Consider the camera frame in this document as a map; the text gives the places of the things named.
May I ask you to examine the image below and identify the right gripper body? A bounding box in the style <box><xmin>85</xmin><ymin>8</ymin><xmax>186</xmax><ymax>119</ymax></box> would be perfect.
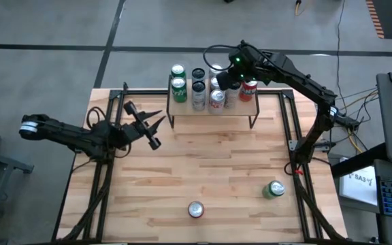
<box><xmin>229</xmin><ymin>44</ymin><xmax>263</xmax><ymax>86</ymax></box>

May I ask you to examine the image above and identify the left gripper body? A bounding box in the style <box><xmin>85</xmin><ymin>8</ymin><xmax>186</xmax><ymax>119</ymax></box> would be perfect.
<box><xmin>116</xmin><ymin>117</ymin><xmax>149</xmax><ymax>146</ymax></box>

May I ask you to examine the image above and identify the red Fanta can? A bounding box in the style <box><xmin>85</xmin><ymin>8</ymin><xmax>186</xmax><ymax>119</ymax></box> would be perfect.
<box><xmin>239</xmin><ymin>80</ymin><xmax>258</xmax><ymax>103</ymax></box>
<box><xmin>187</xmin><ymin>200</ymin><xmax>206</xmax><ymax>219</ymax></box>

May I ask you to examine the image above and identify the white Celsius Arctic Vibe can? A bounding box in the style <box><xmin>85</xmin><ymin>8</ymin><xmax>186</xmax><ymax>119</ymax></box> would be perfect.
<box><xmin>191</xmin><ymin>80</ymin><xmax>207</xmax><ymax>112</ymax></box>
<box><xmin>191</xmin><ymin>67</ymin><xmax>206</xmax><ymax>84</ymax></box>

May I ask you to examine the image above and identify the green Sprite can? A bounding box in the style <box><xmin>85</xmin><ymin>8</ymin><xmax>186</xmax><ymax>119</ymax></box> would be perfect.
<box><xmin>171</xmin><ymin>76</ymin><xmax>188</xmax><ymax>103</ymax></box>
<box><xmin>170</xmin><ymin>63</ymin><xmax>187</xmax><ymax>80</ymax></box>

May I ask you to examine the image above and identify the green soda can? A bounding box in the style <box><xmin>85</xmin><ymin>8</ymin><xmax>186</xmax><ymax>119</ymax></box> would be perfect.
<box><xmin>261</xmin><ymin>180</ymin><xmax>286</xmax><ymax>200</ymax></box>

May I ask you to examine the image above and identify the grey side table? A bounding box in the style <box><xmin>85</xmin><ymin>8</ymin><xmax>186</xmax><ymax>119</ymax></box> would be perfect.
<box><xmin>0</xmin><ymin>146</ymin><xmax>35</xmax><ymax>245</ymax></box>

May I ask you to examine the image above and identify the white paper sign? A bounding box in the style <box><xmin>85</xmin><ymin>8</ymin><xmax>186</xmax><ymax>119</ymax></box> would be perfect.
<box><xmin>338</xmin><ymin>165</ymin><xmax>378</xmax><ymax>207</ymax></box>

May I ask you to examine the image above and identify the black aluminium table frame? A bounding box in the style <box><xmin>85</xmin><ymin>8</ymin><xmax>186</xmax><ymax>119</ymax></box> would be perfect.
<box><xmin>51</xmin><ymin>81</ymin><xmax>348</xmax><ymax>245</ymax></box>

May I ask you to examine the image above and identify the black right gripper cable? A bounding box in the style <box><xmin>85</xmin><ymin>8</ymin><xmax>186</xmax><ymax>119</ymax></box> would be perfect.
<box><xmin>202</xmin><ymin>44</ymin><xmax>233</xmax><ymax>72</ymax></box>

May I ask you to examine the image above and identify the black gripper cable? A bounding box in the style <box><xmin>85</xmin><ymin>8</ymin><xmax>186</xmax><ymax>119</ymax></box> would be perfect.
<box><xmin>202</xmin><ymin>44</ymin><xmax>233</xmax><ymax>72</ymax></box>
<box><xmin>86</xmin><ymin>105</ymin><xmax>133</xmax><ymax>159</ymax></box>

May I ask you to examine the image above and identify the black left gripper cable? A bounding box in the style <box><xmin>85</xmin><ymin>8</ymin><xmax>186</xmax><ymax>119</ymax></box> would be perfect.
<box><xmin>86</xmin><ymin>105</ymin><xmax>133</xmax><ymax>159</ymax></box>

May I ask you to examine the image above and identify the black floor cable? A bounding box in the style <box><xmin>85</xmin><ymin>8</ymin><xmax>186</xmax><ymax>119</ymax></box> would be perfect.
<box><xmin>335</xmin><ymin>0</ymin><xmax>348</xmax><ymax>107</ymax></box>

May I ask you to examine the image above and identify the yellow cable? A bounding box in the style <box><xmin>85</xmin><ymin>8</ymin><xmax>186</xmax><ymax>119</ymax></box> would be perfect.
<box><xmin>347</xmin><ymin>127</ymin><xmax>365</xmax><ymax>154</ymax></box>

